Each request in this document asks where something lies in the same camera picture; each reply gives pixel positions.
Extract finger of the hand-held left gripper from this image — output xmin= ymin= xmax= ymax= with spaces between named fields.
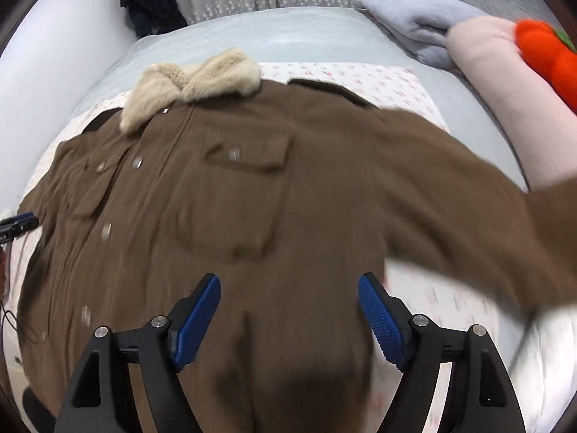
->
xmin=0 ymin=211 xmax=40 ymax=243

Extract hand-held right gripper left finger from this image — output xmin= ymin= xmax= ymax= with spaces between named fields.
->
xmin=54 ymin=273 xmax=222 ymax=433

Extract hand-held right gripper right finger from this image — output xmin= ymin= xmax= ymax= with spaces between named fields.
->
xmin=358 ymin=273 xmax=526 ymax=433

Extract brown coat with fur collar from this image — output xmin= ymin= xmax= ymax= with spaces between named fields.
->
xmin=0 ymin=47 xmax=577 ymax=433

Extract dark hanging clothes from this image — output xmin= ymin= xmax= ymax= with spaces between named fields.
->
xmin=119 ymin=0 xmax=188 ymax=39

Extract white floral quilted mat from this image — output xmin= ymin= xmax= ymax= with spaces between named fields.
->
xmin=0 ymin=61 xmax=501 ymax=433

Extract pink pillow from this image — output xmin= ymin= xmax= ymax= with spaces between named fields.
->
xmin=446 ymin=16 xmax=577 ymax=190

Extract grey bed sheet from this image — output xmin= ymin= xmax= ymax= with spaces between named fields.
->
xmin=67 ymin=6 xmax=577 ymax=433

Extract folded grey blanket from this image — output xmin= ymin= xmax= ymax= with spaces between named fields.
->
xmin=352 ymin=0 xmax=519 ymax=70

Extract orange pumpkin plush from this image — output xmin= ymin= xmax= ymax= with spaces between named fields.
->
xmin=514 ymin=19 xmax=577 ymax=113

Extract black cable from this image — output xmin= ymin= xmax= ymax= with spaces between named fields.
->
xmin=0 ymin=244 xmax=39 ymax=344

